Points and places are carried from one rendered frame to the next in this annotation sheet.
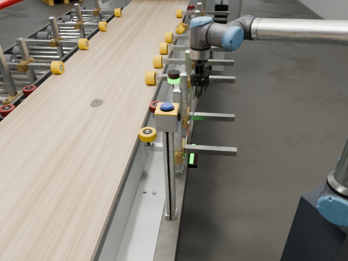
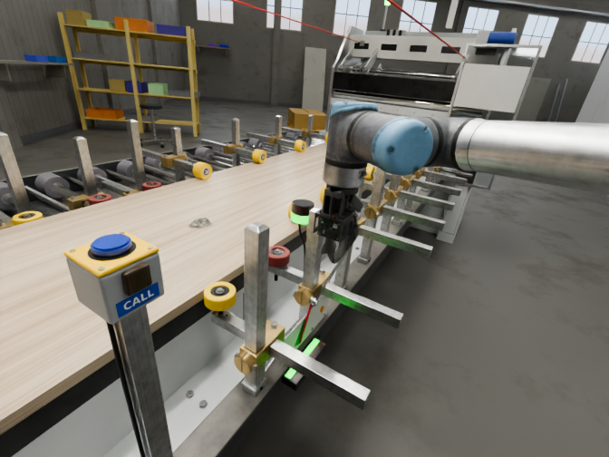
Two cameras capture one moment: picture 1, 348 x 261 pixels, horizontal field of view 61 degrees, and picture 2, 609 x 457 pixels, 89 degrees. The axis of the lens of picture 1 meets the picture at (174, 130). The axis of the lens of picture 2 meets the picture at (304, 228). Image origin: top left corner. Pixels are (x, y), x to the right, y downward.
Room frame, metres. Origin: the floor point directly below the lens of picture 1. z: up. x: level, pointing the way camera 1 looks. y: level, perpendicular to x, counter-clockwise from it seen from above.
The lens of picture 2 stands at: (0.60, -0.29, 1.42)
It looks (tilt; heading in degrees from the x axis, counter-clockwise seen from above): 26 degrees down; 21
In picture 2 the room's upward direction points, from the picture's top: 5 degrees clockwise
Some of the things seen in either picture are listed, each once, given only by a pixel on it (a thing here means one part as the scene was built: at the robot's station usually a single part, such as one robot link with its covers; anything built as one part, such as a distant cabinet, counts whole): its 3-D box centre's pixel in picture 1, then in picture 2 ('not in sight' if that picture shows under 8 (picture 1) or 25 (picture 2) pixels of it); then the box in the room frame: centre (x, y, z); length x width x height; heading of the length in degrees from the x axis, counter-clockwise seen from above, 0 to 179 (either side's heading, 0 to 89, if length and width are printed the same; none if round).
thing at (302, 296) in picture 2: (183, 117); (312, 286); (1.33, -0.05, 0.85); 0.14 x 0.06 x 0.05; 172
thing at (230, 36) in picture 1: (226, 35); (392, 142); (1.18, -0.22, 1.32); 0.12 x 0.12 x 0.09; 50
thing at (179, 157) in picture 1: (178, 150); (260, 346); (1.09, -0.02, 0.82); 0.14 x 0.06 x 0.05; 172
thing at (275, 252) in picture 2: (157, 112); (276, 265); (1.37, 0.09, 0.85); 0.08 x 0.08 x 0.11
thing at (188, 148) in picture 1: (189, 149); (281, 352); (1.10, -0.07, 0.82); 0.44 x 0.03 x 0.04; 82
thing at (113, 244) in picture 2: (167, 107); (111, 247); (0.81, 0.02, 1.22); 0.04 x 0.04 x 0.02
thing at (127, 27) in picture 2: not in sight; (139, 78); (5.75, 5.53, 1.04); 2.35 x 0.61 x 2.08; 117
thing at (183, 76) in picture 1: (183, 115); (310, 283); (1.31, -0.05, 0.87); 0.04 x 0.04 x 0.48; 82
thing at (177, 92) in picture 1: (177, 136); (255, 320); (1.06, -0.02, 0.92); 0.04 x 0.04 x 0.48; 82
